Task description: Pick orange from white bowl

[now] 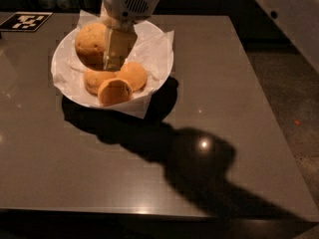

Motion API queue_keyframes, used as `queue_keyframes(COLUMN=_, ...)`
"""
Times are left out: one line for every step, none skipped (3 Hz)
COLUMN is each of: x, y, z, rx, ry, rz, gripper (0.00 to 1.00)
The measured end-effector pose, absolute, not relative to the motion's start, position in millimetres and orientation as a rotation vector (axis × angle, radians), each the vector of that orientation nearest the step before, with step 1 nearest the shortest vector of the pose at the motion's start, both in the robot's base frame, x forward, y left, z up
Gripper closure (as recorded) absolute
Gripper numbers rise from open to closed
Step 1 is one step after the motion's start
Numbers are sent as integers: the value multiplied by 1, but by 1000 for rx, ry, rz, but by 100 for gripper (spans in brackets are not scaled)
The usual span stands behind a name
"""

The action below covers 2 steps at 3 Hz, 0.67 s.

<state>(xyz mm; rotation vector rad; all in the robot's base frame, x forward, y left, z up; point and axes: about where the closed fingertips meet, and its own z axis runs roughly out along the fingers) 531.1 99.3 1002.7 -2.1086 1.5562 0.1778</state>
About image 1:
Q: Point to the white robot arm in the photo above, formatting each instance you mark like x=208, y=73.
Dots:
x=297, y=19

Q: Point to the black white fiducial marker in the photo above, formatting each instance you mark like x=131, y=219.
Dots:
x=25, y=21

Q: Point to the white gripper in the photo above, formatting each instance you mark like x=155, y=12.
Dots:
x=130, y=4

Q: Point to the white bowl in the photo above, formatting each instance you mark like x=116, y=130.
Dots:
x=156, y=60

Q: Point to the white paper liner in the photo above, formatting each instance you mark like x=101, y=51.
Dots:
x=153, y=47

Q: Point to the orange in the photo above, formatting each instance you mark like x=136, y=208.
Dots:
x=93, y=79
x=134, y=73
x=90, y=45
x=114, y=91

